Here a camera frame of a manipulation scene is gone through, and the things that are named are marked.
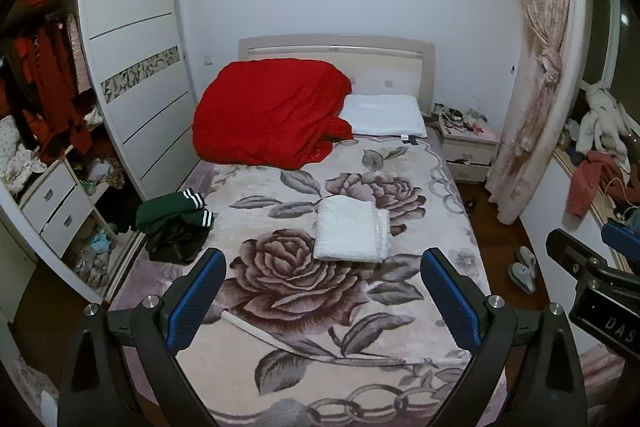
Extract pink floral curtain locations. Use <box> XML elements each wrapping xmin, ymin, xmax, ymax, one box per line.
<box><xmin>487</xmin><ymin>0</ymin><xmax>588</xmax><ymax>225</ymax></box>

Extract floral fabric bundle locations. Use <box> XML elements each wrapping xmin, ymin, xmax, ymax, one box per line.
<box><xmin>0</xmin><ymin>114</ymin><xmax>41</xmax><ymax>194</ymax></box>

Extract grey slipper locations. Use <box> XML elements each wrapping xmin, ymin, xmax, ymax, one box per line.
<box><xmin>507</xmin><ymin>262</ymin><xmax>536</xmax><ymax>294</ymax></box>
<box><xmin>516</xmin><ymin>246</ymin><xmax>539</xmax><ymax>278</ymax></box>

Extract white plush toy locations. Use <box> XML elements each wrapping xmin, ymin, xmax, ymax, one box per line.
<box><xmin>575</xmin><ymin>83</ymin><xmax>638</xmax><ymax>168</ymax></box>

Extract red hanging clothes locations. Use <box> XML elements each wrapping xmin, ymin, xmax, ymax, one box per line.
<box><xmin>12</xmin><ymin>24</ymin><xmax>93</xmax><ymax>162</ymax></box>

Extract red quilt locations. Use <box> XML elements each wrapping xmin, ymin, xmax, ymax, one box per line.
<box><xmin>192</xmin><ymin>59</ymin><xmax>355</xmax><ymax>170</ymax></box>

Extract white wardrobe drawer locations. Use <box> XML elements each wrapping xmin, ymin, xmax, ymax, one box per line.
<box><xmin>21</xmin><ymin>162</ymin><xmax>77</xmax><ymax>224</ymax></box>
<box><xmin>40</xmin><ymin>192</ymin><xmax>97</xmax><ymax>258</ymax></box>

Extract pink red garment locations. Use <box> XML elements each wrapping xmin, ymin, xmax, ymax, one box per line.
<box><xmin>566</xmin><ymin>150</ymin><xmax>626</xmax><ymax>218</ymax></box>

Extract white pillow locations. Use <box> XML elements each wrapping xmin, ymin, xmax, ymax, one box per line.
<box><xmin>341</xmin><ymin>94</ymin><xmax>429</xmax><ymax>140</ymax></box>

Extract green garment with white stripes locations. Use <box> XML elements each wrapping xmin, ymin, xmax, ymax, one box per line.
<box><xmin>136</xmin><ymin>188</ymin><xmax>216</xmax><ymax>233</ymax></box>

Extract window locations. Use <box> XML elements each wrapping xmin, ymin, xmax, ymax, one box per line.
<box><xmin>582</xmin><ymin>0</ymin><xmax>640</xmax><ymax>92</ymax></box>

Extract black garment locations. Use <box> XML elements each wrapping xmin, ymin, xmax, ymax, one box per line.
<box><xmin>146</xmin><ymin>217</ymin><xmax>213</xmax><ymax>264</ymax></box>

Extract leopard print cloth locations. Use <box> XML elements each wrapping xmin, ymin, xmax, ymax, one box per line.
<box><xmin>92</xmin><ymin>157</ymin><xmax>126</xmax><ymax>188</ymax></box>

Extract white windowsill ledge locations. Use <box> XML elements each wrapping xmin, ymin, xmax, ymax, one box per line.
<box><xmin>520</xmin><ymin>147</ymin><xmax>640</xmax><ymax>273</ymax></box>

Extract floral bed blanket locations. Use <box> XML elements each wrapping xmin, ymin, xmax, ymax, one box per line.
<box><xmin>107</xmin><ymin>134</ymin><xmax>508</xmax><ymax>427</ymax></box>

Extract white nightstand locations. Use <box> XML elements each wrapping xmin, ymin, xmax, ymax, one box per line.
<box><xmin>437</xmin><ymin>122</ymin><xmax>501</xmax><ymax>184</ymax></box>

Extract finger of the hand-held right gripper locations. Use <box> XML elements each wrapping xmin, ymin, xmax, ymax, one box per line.
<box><xmin>601</xmin><ymin>222</ymin><xmax>640</xmax><ymax>260</ymax></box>
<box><xmin>545</xmin><ymin>228</ymin><xmax>617</xmax><ymax>279</ymax></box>

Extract clutter of small toiletries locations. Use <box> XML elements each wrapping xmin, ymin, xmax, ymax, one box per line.
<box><xmin>432</xmin><ymin>103</ymin><xmax>488</xmax><ymax>132</ymax></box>

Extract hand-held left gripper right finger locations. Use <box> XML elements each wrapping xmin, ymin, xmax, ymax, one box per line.
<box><xmin>420</xmin><ymin>247</ymin><xmax>588</xmax><ymax>427</ymax></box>

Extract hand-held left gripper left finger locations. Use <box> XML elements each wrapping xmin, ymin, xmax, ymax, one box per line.
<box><xmin>57</xmin><ymin>247</ymin><xmax>228</xmax><ymax>427</ymax></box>

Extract white wardrobe sliding door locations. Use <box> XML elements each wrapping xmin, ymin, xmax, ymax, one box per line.
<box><xmin>75</xmin><ymin>0</ymin><xmax>201</xmax><ymax>202</ymax></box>

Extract pile of loose clothes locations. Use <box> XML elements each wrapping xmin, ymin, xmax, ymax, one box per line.
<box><xmin>74</xmin><ymin>229</ymin><xmax>115</xmax><ymax>290</ymax></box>

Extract beige bed headboard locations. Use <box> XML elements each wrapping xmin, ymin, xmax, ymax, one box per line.
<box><xmin>237</xmin><ymin>34</ymin><xmax>436</xmax><ymax>118</ymax></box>

